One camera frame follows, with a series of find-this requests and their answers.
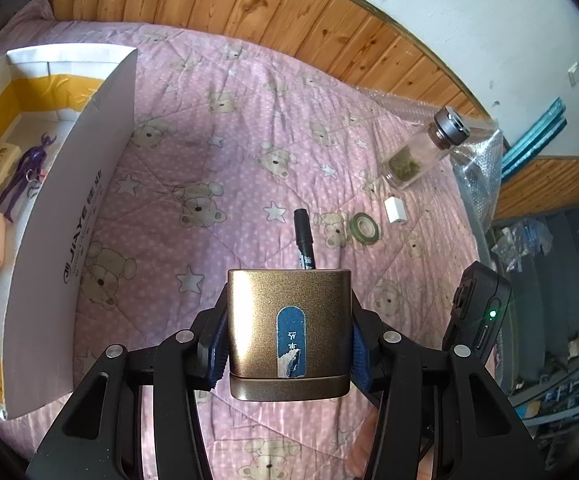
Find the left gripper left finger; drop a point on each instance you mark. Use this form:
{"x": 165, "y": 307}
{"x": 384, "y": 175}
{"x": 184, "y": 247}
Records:
{"x": 210, "y": 352}

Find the green tape roll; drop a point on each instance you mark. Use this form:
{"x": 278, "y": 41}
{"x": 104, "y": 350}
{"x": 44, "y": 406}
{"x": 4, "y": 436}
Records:
{"x": 364, "y": 229}

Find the white charger adapter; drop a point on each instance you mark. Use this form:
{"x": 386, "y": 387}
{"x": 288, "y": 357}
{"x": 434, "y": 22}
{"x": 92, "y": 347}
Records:
{"x": 395, "y": 210}

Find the gold rectangular box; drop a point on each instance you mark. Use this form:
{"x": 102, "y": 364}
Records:
{"x": 290, "y": 334}

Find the white cardboard box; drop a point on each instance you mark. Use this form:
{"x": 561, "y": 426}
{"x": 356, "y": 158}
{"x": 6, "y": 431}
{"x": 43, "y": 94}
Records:
{"x": 83, "y": 94}

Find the glass jar with metal lid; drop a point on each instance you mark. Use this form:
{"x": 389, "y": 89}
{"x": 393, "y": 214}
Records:
{"x": 425, "y": 148}

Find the purple figurine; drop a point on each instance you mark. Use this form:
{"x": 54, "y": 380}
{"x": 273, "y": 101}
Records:
{"x": 28, "y": 169}

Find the black marker pen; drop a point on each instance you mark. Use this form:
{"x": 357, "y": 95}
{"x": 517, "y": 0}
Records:
{"x": 304, "y": 240}

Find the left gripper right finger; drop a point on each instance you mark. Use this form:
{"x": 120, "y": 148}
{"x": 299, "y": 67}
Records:
{"x": 367, "y": 367}

